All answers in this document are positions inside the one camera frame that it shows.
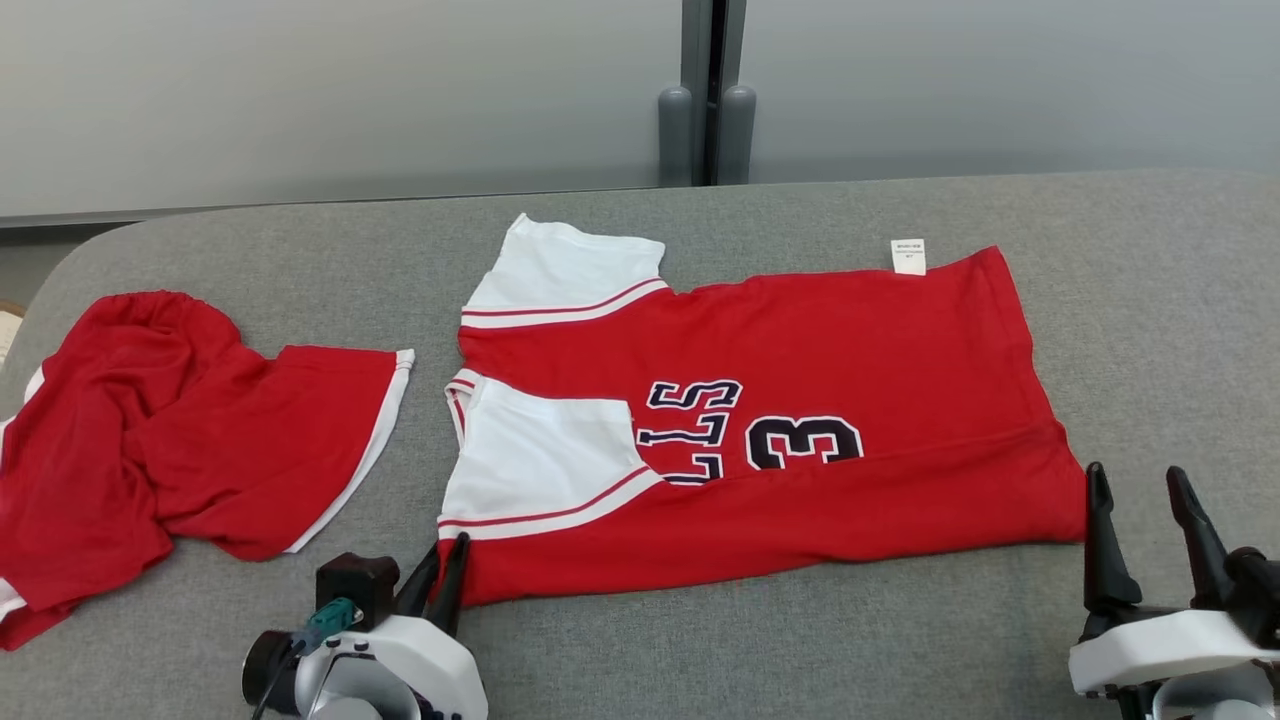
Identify teal left camera connector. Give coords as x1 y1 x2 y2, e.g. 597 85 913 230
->
300 597 363 651

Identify red shorts with white trim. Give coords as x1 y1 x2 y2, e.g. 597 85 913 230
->
0 290 416 651

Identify red white basketball jersey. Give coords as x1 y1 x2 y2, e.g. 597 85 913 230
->
437 213 1089 608

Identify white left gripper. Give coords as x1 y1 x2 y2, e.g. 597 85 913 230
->
295 532 490 720

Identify black left camera cable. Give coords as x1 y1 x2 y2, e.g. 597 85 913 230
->
250 645 301 720

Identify grey cylinder post foot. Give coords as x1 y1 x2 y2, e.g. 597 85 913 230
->
717 84 757 186
657 85 694 188

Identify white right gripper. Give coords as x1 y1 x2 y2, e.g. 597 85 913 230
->
1068 461 1280 699

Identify grey wall base rail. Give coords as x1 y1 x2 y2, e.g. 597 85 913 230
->
0 183 661 229

